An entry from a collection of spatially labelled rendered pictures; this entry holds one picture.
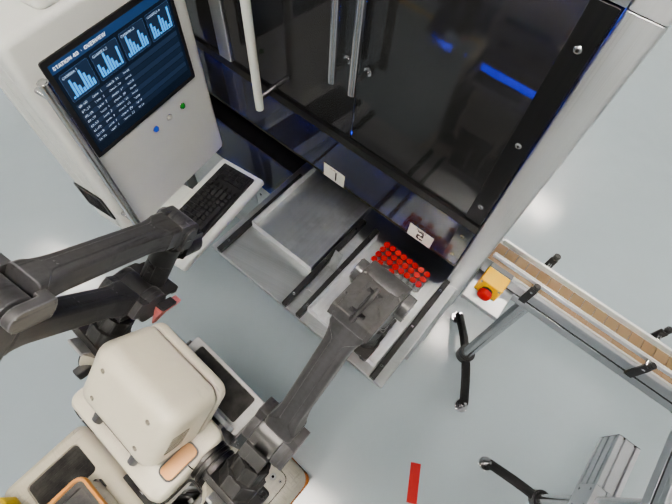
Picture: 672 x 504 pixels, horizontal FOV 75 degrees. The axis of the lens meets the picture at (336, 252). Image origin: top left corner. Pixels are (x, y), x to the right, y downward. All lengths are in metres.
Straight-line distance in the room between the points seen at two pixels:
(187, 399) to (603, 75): 0.85
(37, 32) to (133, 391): 0.77
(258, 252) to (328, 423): 1.01
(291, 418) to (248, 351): 1.45
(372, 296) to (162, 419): 0.40
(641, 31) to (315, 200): 1.06
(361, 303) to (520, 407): 1.81
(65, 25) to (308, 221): 0.83
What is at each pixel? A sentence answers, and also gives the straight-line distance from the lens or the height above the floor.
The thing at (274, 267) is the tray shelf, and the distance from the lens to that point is 1.42.
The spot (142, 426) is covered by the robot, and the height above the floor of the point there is 1.36.
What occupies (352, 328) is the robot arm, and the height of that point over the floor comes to 1.55.
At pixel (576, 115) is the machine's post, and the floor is 1.62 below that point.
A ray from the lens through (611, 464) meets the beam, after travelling 1.92.
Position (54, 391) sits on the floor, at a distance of 2.49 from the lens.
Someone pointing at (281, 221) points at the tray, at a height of 0.88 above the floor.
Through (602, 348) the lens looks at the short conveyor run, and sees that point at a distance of 1.55.
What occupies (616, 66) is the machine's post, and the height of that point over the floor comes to 1.73.
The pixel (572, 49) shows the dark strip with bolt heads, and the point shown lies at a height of 1.72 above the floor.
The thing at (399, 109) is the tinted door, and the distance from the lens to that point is 1.10.
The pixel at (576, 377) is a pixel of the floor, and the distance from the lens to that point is 2.56.
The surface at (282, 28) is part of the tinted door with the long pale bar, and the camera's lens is 1.25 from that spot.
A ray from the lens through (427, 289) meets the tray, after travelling 1.43.
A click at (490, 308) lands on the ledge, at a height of 0.88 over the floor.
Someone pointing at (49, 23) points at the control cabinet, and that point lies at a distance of 1.20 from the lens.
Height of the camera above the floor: 2.16
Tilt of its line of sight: 62 degrees down
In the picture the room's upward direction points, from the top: 6 degrees clockwise
